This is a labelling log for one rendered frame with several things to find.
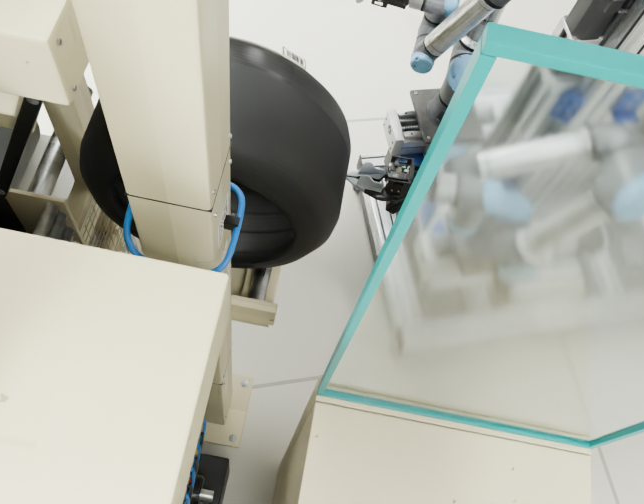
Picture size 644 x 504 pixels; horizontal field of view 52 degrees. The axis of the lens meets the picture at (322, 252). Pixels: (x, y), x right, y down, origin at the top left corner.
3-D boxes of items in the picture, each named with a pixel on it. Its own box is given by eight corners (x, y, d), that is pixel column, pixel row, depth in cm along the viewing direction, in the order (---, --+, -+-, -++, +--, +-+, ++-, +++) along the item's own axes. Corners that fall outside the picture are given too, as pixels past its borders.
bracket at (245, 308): (273, 326, 175) (276, 313, 167) (126, 296, 174) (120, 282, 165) (276, 314, 177) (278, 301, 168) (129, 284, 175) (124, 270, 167)
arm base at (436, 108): (462, 94, 235) (471, 75, 226) (473, 129, 229) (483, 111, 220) (422, 97, 232) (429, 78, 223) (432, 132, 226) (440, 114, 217)
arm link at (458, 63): (435, 103, 219) (447, 76, 207) (443, 73, 225) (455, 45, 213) (470, 113, 219) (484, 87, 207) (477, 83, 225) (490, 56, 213)
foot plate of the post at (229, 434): (238, 448, 243) (238, 447, 241) (167, 434, 242) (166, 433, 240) (254, 378, 254) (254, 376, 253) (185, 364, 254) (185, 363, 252)
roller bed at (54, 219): (65, 326, 163) (33, 279, 137) (6, 314, 163) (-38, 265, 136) (91, 255, 172) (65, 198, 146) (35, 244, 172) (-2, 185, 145)
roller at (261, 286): (265, 306, 170) (249, 301, 169) (260, 311, 174) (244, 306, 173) (290, 193, 186) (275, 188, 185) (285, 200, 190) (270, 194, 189)
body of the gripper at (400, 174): (389, 153, 153) (440, 161, 152) (384, 174, 161) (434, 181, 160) (385, 180, 149) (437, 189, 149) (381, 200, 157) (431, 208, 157)
